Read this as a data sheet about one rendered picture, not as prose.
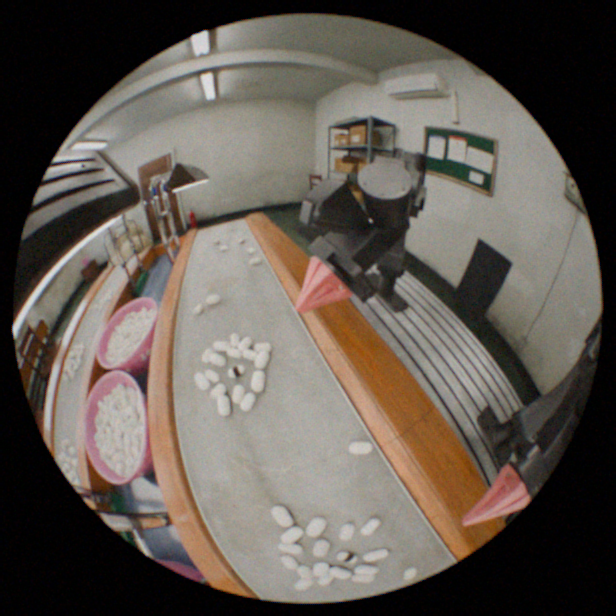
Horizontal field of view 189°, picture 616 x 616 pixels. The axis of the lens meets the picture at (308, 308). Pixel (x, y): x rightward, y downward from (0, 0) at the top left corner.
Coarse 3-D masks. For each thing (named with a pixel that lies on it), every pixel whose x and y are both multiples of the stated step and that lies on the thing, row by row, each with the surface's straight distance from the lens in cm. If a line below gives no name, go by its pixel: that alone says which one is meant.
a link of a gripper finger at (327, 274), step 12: (312, 252) 29; (324, 252) 25; (324, 264) 24; (336, 264) 26; (324, 276) 23; (336, 276) 24; (312, 288) 24; (336, 288) 26; (300, 300) 26; (324, 300) 27; (336, 300) 27; (300, 312) 27
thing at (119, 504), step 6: (78, 486) 56; (78, 492) 55; (84, 492) 56; (90, 492) 57; (96, 492) 58; (108, 492) 60; (114, 492) 63; (84, 498) 56; (90, 498) 56; (96, 498) 57; (102, 498) 58; (108, 498) 59; (114, 498) 60; (120, 498) 61; (114, 504) 60; (120, 504) 61; (114, 510) 60; (120, 510) 61; (126, 510) 62; (120, 534) 64; (126, 534) 61; (132, 540) 63; (138, 546) 64
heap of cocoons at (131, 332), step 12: (132, 312) 71; (144, 312) 66; (132, 324) 68; (144, 324) 60; (120, 336) 66; (132, 336) 61; (144, 336) 56; (108, 348) 67; (120, 348) 63; (132, 348) 57; (108, 360) 63; (120, 360) 58
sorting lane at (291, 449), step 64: (192, 256) 86; (256, 256) 69; (192, 320) 50; (256, 320) 43; (192, 384) 39; (320, 384) 33; (192, 448) 35; (256, 448) 31; (320, 448) 30; (256, 512) 32; (320, 512) 31; (384, 512) 34; (256, 576) 40; (320, 576) 38; (384, 576) 42
